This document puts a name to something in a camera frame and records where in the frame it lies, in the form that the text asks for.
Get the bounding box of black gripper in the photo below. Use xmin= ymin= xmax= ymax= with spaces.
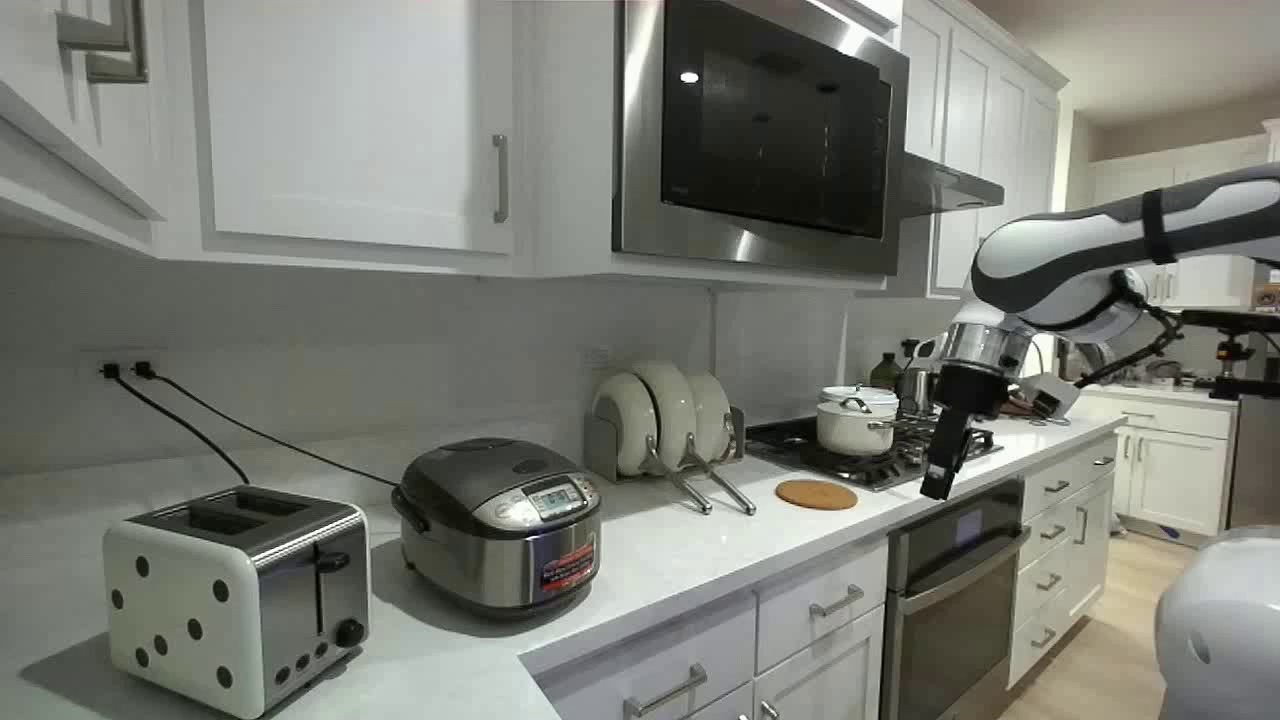
xmin=917 ymin=366 xmax=1025 ymax=504

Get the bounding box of black glass microwave door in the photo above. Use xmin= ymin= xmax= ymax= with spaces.
xmin=662 ymin=0 xmax=878 ymax=242

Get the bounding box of white two-door base cabinet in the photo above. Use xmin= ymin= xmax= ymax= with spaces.
xmin=1069 ymin=382 xmax=1240 ymax=540

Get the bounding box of stainless steel built-in microwave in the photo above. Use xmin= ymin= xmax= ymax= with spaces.
xmin=611 ymin=0 xmax=912 ymax=281

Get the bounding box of white single-door upper cabinet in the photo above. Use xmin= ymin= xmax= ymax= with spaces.
xmin=185 ymin=0 xmax=519 ymax=260

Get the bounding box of white double-door upper cabinet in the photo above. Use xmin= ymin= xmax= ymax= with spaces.
xmin=0 ymin=0 xmax=169 ymax=253

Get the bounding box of stainless kettle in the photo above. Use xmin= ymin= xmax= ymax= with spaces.
xmin=891 ymin=338 xmax=945 ymax=434

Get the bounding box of white lidded pot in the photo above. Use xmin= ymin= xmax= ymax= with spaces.
xmin=818 ymin=384 xmax=905 ymax=416

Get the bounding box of dark green oil bottle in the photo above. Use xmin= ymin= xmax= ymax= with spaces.
xmin=870 ymin=350 xmax=910 ymax=395

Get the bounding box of round cork trivet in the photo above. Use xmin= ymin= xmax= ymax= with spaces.
xmin=773 ymin=476 xmax=866 ymax=515

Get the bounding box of stainless built-in oven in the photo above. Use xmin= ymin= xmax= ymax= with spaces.
xmin=879 ymin=476 xmax=1032 ymax=720

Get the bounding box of white lower drawer cabinet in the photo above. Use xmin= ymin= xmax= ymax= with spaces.
xmin=527 ymin=533 xmax=895 ymax=720
xmin=1005 ymin=434 xmax=1120 ymax=693

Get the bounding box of black gas cooktop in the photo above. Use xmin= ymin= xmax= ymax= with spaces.
xmin=741 ymin=411 xmax=999 ymax=491

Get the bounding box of metal pan rack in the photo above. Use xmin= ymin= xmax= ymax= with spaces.
xmin=722 ymin=402 xmax=752 ymax=468

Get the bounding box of stainless range hood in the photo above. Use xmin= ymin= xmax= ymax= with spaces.
xmin=891 ymin=150 xmax=1009 ymax=219

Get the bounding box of large cream frying pan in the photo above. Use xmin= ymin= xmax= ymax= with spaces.
xmin=632 ymin=358 xmax=761 ymax=519

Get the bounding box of white tall upper cabinet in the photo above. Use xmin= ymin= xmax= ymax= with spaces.
xmin=891 ymin=0 xmax=1073 ymax=301

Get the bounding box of silver black rice cooker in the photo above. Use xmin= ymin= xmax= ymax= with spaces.
xmin=388 ymin=435 xmax=607 ymax=621

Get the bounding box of silver toaster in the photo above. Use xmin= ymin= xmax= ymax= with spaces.
xmin=101 ymin=485 xmax=376 ymax=720

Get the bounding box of cream saucepan with long handle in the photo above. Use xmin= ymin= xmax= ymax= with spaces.
xmin=812 ymin=402 xmax=900 ymax=465

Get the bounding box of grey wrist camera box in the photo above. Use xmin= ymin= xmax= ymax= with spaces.
xmin=1016 ymin=372 xmax=1081 ymax=424

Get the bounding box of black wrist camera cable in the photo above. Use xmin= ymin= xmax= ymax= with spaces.
xmin=1064 ymin=301 xmax=1189 ymax=391

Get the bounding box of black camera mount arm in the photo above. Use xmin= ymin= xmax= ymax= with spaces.
xmin=1178 ymin=306 xmax=1280 ymax=406

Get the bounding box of black power cable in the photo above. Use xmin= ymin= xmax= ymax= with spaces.
xmin=127 ymin=358 xmax=404 ymax=491
xmin=97 ymin=358 xmax=256 ymax=491

